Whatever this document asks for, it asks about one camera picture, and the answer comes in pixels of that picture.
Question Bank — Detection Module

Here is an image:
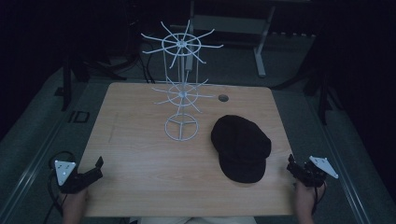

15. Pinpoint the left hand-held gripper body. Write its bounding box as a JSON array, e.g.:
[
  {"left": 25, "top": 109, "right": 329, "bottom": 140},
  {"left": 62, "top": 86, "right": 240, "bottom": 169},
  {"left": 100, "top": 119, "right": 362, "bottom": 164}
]
[{"left": 54, "top": 160, "right": 94, "bottom": 195}]

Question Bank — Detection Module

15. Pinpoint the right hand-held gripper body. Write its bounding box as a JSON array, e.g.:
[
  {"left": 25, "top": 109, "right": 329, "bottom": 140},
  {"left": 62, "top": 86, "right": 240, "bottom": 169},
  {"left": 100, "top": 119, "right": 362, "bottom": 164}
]
[{"left": 295, "top": 155, "right": 340, "bottom": 189}]

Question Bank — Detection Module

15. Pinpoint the black cap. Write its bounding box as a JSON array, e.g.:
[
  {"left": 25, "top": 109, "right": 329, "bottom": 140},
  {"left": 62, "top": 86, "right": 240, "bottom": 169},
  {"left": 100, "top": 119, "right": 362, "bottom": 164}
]
[{"left": 210, "top": 114, "right": 273, "bottom": 184}]

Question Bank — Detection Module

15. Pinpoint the white wire rack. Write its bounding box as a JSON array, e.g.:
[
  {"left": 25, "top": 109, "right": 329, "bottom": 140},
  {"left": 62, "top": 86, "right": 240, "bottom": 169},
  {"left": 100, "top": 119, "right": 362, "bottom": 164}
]
[{"left": 140, "top": 19, "right": 224, "bottom": 143}]

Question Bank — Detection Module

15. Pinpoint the person's left hand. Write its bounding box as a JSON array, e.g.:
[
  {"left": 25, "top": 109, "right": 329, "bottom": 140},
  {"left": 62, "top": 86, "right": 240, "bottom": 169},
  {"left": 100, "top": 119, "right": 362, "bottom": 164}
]
[{"left": 61, "top": 188, "right": 91, "bottom": 217}]

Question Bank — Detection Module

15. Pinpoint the person's right hand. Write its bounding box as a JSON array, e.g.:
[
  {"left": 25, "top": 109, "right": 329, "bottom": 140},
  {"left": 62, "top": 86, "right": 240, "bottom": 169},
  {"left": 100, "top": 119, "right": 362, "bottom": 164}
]
[{"left": 293, "top": 179, "right": 329, "bottom": 209}]

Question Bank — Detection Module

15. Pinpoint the black metal stand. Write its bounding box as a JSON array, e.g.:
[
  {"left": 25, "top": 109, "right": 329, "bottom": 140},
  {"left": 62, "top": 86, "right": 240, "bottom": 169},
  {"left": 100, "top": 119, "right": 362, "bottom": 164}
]
[
  {"left": 270, "top": 66, "right": 345, "bottom": 126},
  {"left": 54, "top": 52, "right": 129, "bottom": 112}
]

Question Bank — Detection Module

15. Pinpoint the black floor bracket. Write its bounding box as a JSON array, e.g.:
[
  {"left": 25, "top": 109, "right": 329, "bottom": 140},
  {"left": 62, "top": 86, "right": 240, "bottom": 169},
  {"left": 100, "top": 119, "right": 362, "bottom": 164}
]
[{"left": 67, "top": 110, "right": 91, "bottom": 124}]

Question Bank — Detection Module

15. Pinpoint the white metal desk frame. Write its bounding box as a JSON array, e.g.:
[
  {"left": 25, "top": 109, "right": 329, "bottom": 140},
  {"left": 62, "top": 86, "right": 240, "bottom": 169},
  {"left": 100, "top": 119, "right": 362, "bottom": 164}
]
[{"left": 169, "top": 0, "right": 316, "bottom": 78}]

